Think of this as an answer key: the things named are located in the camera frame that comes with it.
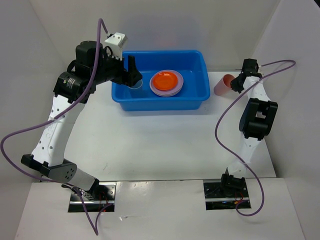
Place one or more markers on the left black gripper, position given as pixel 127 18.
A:
pixel 128 78

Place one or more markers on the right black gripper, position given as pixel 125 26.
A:
pixel 234 86

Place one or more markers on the blue plastic cup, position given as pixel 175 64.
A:
pixel 138 86

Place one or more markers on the pink plastic cup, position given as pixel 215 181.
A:
pixel 224 85

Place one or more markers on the orange plastic plate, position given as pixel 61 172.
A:
pixel 165 80

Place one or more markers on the pink plastic plate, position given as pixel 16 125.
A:
pixel 165 94

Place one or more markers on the purple plastic plate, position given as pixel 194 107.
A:
pixel 176 89

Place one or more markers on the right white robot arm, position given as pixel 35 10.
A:
pixel 255 123

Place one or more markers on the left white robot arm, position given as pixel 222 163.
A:
pixel 94 65

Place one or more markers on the blue plastic bin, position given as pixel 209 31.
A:
pixel 189 63

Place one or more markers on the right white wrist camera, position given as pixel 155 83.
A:
pixel 259 73

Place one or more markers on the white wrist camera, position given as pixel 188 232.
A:
pixel 114 45
pixel 259 73

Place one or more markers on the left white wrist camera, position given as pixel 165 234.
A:
pixel 114 45

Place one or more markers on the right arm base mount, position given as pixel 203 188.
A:
pixel 215 199

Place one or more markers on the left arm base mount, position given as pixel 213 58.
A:
pixel 103 200

